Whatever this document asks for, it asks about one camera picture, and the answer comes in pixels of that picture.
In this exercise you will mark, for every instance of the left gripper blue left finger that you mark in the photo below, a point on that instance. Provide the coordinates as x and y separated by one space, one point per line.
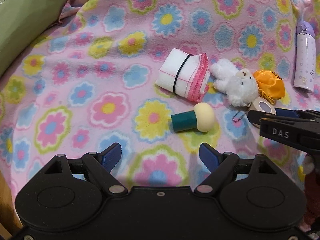
110 156

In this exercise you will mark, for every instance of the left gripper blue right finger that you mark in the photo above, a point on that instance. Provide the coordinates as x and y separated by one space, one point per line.
210 157

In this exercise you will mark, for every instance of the cream green mushroom puff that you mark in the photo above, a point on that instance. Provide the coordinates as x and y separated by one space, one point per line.
202 118

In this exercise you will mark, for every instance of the orange satin drawstring pouch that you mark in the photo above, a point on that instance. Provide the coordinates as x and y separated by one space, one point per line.
270 85

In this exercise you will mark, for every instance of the white teddy bear keychain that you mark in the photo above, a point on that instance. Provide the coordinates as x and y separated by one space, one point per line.
239 86

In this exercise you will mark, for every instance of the white pink cloth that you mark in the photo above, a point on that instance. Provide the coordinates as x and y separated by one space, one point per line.
185 75

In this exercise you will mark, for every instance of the beige tape roll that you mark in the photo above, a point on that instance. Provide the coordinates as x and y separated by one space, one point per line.
258 108

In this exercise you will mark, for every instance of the purple thermos bottle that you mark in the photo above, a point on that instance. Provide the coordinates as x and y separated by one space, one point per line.
305 57

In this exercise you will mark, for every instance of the pink floral fleece blanket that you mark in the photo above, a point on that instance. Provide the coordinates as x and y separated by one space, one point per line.
90 81

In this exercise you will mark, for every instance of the green pillow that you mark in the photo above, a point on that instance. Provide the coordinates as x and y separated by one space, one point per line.
21 22

